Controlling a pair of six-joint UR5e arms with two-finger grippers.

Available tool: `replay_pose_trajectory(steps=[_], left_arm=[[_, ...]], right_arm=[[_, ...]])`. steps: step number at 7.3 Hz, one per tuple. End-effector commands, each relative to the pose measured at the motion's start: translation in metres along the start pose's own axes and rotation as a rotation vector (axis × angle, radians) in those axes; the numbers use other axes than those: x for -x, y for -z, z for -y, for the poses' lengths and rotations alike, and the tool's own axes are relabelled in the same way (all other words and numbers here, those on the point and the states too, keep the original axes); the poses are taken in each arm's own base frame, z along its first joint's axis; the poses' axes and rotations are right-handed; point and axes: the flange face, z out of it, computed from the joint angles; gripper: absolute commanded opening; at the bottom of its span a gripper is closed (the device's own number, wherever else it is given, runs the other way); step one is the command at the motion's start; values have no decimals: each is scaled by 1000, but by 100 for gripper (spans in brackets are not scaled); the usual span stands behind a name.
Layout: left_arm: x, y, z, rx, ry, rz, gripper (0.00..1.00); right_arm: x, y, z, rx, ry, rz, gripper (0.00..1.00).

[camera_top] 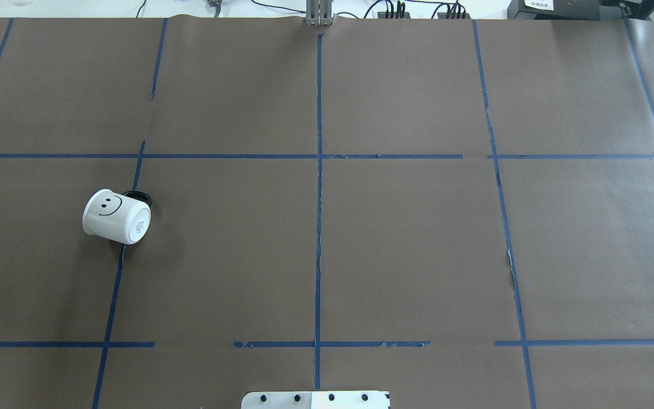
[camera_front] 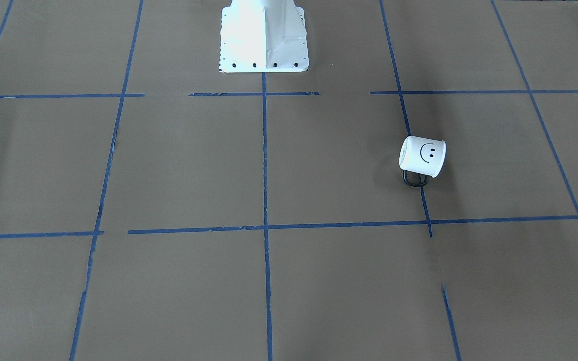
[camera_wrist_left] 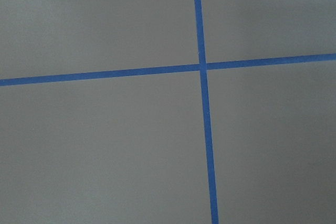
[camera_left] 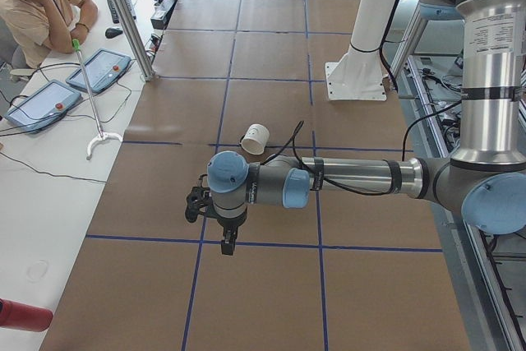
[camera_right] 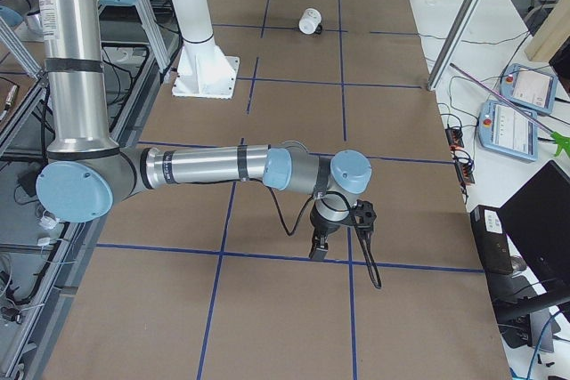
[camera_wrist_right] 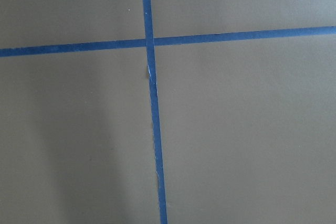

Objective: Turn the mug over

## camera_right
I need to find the white mug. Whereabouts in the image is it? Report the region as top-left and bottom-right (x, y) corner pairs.
(298, 7), (322, 35)

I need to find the black computer box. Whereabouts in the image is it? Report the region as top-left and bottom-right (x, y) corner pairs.
(470, 205), (527, 276)

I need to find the lower teach pendant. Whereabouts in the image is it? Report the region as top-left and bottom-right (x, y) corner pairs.
(478, 100), (538, 162)

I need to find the teach pendant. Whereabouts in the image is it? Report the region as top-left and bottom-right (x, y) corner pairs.
(500, 63), (558, 116)
(478, 100), (538, 162)

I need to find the thin metal rod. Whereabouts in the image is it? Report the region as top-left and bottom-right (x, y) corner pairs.
(450, 63), (555, 139)

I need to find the black monitor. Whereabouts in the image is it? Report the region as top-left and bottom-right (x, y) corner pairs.
(494, 159), (570, 326)

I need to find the upper teach pendant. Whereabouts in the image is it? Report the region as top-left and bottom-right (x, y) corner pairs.
(500, 63), (558, 116)

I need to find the green plastic clamp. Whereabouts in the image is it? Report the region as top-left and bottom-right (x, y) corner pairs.
(550, 132), (570, 157)

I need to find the wooden board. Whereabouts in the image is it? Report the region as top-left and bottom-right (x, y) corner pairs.
(525, 0), (570, 62)

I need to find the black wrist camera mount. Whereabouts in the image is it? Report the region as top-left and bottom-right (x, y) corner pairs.
(351, 199), (377, 233)

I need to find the black looping gripper cable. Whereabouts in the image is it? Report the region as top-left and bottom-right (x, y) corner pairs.
(269, 183), (383, 290)

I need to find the white camera pole with base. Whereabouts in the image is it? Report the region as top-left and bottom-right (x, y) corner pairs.
(171, 0), (240, 100)

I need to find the blue network cable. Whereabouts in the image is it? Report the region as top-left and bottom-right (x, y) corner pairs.
(511, 308), (563, 380)

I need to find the aluminium frame rail left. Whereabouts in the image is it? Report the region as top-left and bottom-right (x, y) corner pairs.
(135, 0), (170, 72)

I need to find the aluminium frame post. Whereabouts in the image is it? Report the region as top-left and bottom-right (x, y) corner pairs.
(427, 0), (481, 91)

